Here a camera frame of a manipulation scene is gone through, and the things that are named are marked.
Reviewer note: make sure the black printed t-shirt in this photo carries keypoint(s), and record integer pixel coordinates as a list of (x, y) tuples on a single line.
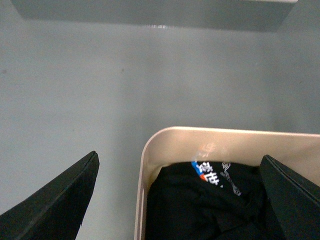
[(206, 200)]

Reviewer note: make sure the beige plastic laundry hamper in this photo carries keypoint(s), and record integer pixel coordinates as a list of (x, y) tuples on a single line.
[(298, 151)]

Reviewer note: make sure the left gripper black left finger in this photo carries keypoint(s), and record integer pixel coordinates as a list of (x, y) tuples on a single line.
[(56, 211)]

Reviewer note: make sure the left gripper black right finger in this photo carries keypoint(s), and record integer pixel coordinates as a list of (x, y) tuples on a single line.
[(295, 200)]

